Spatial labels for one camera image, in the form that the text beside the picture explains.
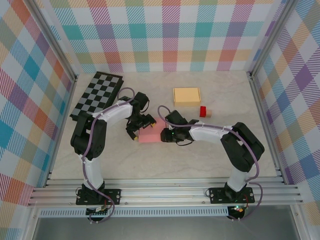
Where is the aluminium frame post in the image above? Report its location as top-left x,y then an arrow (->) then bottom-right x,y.
27,0 -> 78,83
248,0 -> 295,78

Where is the black chessboard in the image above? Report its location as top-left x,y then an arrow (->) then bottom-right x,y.
69,71 -> 125,126

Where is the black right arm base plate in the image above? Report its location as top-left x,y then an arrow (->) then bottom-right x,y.
206,186 -> 255,205

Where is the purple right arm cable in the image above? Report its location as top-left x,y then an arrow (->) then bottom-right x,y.
157,104 -> 265,222

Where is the aluminium side rail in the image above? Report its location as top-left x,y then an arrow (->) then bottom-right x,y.
44,77 -> 79,188
247,72 -> 286,185

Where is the aluminium frame rail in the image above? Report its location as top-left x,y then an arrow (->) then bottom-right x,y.
27,176 -> 305,207

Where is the yellow paper box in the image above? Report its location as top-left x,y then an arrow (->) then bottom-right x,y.
172,86 -> 202,107

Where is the grey metal panel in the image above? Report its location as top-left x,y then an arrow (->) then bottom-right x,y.
32,216 -> 301,240

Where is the perforated metal cable tray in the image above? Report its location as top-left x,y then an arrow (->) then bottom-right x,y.
38,208 -> 230,218

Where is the pink paper box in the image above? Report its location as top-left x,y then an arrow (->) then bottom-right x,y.
138,116 -> 171,144

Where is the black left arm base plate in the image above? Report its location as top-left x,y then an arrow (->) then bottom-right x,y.
75,188 -> 123,206

